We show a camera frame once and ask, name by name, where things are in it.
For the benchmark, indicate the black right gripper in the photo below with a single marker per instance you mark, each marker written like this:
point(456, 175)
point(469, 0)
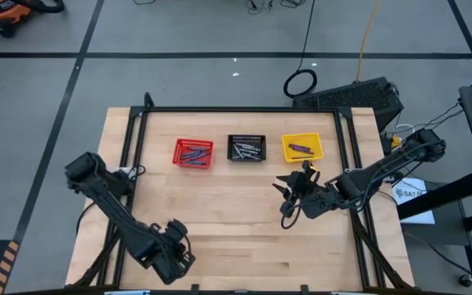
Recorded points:
point(318, 196)

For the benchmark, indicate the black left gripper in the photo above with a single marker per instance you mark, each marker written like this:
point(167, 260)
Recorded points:
point(174, 262)

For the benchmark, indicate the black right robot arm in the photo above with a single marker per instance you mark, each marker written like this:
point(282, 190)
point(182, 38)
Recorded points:
point(387, 168)

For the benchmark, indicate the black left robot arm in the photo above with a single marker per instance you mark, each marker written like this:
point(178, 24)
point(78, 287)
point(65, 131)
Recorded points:
point(109, 201)

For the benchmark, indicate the yellow plastic basket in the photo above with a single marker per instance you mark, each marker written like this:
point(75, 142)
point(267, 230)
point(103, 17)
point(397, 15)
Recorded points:
point(316, 141)

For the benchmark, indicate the white label strip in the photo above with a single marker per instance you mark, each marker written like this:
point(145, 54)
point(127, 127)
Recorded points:
point(352, 293)
point(127, 293)

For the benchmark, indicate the black plastic basket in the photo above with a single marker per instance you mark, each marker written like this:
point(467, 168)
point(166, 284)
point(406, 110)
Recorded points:
point(246, 138)

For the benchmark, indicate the black computer case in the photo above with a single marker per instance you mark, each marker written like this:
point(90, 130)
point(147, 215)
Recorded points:
point(350, 96)

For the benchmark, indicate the red plastic basket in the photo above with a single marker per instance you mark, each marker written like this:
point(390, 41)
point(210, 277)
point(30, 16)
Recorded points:
point(178, 143)

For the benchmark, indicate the yellow plug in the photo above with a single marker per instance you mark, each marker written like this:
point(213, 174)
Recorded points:
point(396, 142)

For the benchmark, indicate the white paper sheet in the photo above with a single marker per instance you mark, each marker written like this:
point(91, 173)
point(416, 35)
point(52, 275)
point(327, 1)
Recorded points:
point(414, 213)

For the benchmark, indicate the black desk leg beam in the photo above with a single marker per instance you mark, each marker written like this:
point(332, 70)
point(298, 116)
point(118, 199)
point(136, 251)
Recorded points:
point(445, 196)

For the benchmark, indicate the black caster wheel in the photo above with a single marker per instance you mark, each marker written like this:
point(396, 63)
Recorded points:
point(466, 280)

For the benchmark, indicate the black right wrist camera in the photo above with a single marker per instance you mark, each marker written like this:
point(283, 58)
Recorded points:
point(301, 192)

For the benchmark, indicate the black aluminium table frame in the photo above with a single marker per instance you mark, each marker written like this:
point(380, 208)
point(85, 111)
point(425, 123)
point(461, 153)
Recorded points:
point(240, 110)

